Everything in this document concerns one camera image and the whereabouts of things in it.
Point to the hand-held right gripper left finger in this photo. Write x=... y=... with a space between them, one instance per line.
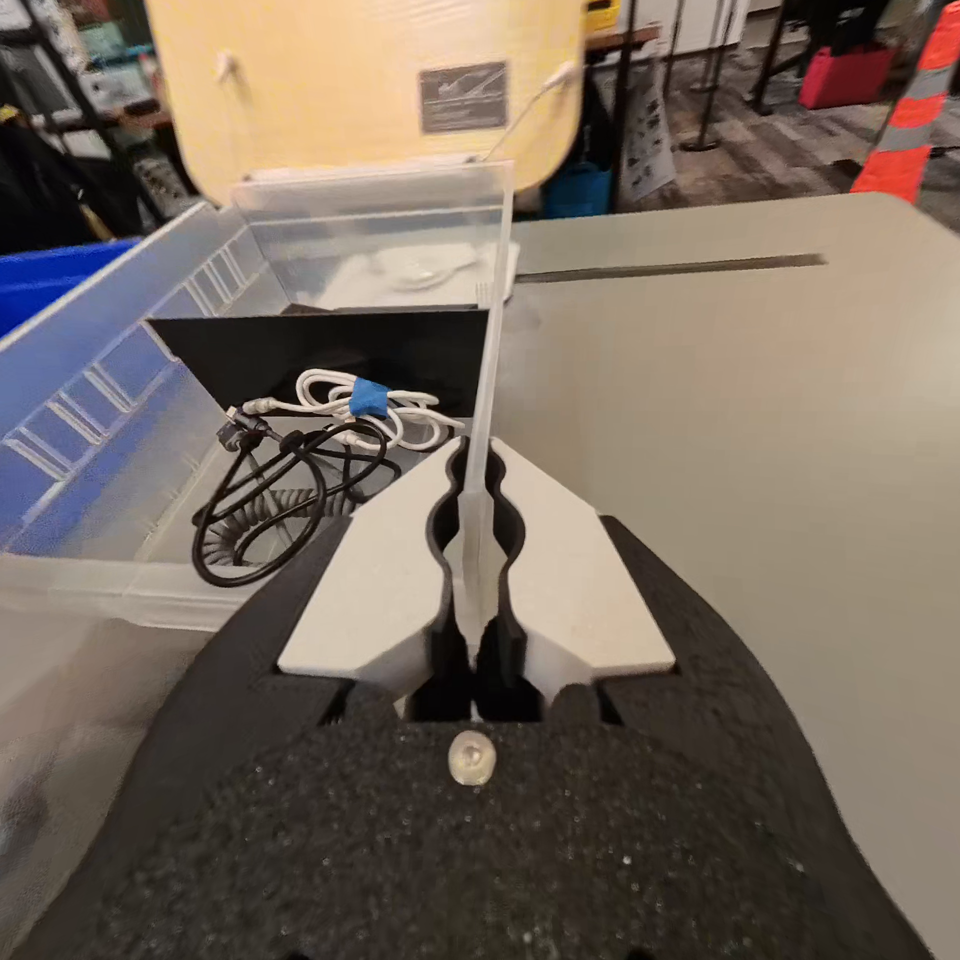
x=367 y=600

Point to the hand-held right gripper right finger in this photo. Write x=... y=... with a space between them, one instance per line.
x=592 y=592

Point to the clear plastic bin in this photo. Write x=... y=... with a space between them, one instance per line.
x=90 y=585

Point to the blue plastic bin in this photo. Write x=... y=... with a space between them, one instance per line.
x=45 y=277

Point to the black divider panel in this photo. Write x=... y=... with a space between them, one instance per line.
x=262 y=345

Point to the grey perforated panel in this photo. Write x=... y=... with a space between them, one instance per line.
x=649 y=142

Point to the black sign pole stand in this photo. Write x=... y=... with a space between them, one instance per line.
x=709 y=139

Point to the wooden book stand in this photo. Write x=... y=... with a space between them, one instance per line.
x=337 y=75

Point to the brown wooden table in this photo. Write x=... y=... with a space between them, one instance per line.
x=622 y=37

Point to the red crate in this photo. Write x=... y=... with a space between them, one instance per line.
x=847 y=79

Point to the orange traffic cone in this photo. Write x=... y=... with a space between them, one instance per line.
x=911 y=112

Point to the yellow storage bin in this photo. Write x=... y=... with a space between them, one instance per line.
x=600 y=13

